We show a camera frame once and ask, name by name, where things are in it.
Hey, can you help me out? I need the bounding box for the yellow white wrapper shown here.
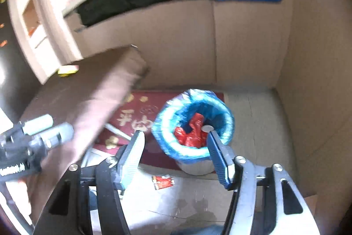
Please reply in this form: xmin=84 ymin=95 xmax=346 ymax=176
xmin=57 ymin=65 xmax=79 ymax=77

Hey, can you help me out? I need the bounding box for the red foil snack bag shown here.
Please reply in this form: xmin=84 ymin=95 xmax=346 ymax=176
xmin=174 ymin=113 xmax=207 ymax=148

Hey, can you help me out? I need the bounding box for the white trash bin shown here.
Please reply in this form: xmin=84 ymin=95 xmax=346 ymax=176
xmin=176 ymin=160 xmax=215 ymax=176

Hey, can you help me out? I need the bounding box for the white cabinet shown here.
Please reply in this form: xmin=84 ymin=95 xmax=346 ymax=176
xmin=8 ymin=0 xmax=82 ymax=83

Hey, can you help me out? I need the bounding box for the red small snack packet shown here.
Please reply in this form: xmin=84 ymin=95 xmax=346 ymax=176
xmin=152 ymin=175 xmax=175 ymax=190

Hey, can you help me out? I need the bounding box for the red soda can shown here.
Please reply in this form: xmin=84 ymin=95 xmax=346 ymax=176
xmin=201 ymin=125 xmax=214 ymax=133

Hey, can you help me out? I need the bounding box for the folding table metal leg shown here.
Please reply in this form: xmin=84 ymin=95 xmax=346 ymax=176
xmin=81 ymin=123 xmax=131 ymax=168

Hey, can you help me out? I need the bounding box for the red floor mat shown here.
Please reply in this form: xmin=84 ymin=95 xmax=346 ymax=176
xmin=95 ymin=89 xmax=235 ymax=175

